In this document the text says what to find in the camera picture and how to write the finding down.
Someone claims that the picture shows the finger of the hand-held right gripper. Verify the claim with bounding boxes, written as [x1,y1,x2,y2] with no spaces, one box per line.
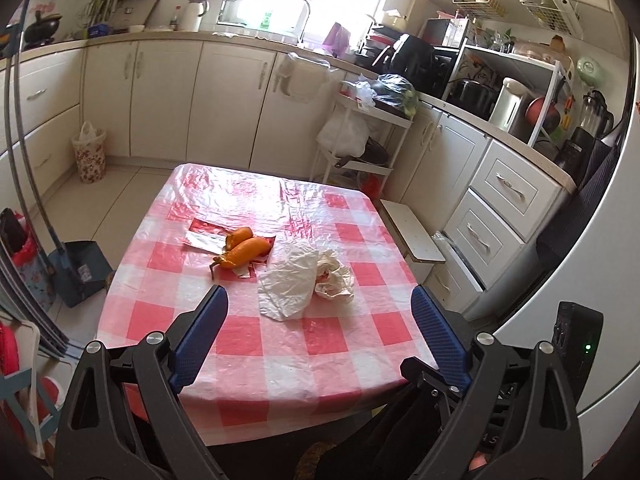
[400,356,453,401]

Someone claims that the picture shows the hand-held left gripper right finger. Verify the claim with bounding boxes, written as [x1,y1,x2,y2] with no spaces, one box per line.
[410,285,586,480]

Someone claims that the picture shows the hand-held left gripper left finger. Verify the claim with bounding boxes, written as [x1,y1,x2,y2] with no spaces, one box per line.
[52,284,230,480]

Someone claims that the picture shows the white plastic bag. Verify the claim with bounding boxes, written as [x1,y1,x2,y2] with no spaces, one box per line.
[316,115,371,157]
[257,240,323,322]

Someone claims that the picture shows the large orange carrot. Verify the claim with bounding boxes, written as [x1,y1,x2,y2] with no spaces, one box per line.
[212,237,271,272]

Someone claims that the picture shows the red foil snack wrapper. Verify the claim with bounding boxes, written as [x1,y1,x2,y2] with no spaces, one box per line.
[182,217,277,279]

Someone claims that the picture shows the small orange carrot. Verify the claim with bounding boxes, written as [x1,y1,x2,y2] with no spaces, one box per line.
[223,227,254,251]

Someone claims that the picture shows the white refrigerator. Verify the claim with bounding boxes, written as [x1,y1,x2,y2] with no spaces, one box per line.
[492,35,640,413]

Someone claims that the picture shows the red checkered tablecloth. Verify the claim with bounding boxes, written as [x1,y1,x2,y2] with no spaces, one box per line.
[95,162,441,448]

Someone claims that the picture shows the white step stool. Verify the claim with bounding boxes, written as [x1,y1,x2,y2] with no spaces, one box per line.
[380,199,447,284]

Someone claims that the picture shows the black hanging garment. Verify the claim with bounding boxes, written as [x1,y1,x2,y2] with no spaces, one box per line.
[537,137,631,272]

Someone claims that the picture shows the white drawer unit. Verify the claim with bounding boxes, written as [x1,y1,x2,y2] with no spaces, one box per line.
[430,137,579,317]

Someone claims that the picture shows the floral blue container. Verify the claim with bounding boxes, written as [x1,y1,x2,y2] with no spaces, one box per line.
[17,255,57,314]

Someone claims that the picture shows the red bag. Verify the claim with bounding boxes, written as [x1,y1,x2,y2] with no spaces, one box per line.
[360,172,386,197]

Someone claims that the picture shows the black frying pan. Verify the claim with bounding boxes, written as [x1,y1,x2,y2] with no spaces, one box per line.
[335,137,390,169]

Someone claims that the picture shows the dark blender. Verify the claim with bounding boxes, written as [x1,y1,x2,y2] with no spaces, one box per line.
[555,90,615,184]

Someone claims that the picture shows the floral waste bin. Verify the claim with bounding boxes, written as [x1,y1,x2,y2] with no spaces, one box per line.
[71,121,108,185]

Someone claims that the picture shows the white hanging plastic bag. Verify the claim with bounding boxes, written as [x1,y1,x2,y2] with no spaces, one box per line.
[316,115,371,157]

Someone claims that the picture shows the white trolley rack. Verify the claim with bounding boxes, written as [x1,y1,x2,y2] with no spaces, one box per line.
[314,80,416,197]

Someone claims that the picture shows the red cooking pot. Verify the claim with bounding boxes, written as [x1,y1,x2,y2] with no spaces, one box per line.
[525,95,564,136]

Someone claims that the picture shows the black cooking pot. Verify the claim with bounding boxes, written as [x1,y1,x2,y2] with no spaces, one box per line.
[450,79,499,121]

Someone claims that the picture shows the white electric water boiler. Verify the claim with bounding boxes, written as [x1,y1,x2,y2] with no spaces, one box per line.
[489,77,531,134]

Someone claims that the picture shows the black plastic bag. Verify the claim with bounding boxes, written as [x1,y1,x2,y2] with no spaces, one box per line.
[372,74,420,111]

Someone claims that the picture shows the small clear plastic bag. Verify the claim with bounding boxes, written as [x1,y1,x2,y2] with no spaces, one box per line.
[350,79,377,109]

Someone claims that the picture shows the black countertop oven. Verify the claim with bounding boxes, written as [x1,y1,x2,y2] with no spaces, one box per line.
[431,46,464,100]

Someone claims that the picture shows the pale green cooker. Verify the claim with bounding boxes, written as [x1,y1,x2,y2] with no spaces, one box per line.
[576,56,607,87]

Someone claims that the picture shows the white bag on cabinet door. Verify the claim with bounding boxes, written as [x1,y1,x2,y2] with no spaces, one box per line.
[272,52,331,104]

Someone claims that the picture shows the white shelf rack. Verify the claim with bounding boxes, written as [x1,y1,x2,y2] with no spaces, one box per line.
[447,42,574,149]

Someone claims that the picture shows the stacked dark trays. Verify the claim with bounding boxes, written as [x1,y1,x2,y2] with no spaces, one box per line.
[357,22,396,59]

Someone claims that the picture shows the dark rectangular box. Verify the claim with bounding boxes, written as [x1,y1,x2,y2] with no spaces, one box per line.
[424,17,471,47]

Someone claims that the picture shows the purple bag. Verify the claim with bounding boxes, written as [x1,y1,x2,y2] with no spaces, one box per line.
[322,22,351,57]

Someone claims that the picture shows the white thermos jug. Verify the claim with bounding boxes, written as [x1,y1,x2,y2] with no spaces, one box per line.
[181,0,210,32]

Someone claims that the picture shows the metal faucet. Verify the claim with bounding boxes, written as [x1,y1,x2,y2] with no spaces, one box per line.
[298,0,314,46]

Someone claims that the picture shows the black wok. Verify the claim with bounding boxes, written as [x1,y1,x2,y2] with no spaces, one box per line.
[22,14,64,44]

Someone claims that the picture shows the blue dustpan with handle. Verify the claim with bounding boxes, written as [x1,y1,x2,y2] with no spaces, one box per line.
[7,10,115,309]

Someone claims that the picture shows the folding frame rack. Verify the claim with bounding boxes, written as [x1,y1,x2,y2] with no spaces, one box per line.
[0,305,66,461]

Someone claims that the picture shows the large wire basket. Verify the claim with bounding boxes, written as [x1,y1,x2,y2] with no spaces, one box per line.
[520,0,584,39]

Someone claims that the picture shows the small wire basket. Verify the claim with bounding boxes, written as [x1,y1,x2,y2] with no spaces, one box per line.
[452,0,506,24]

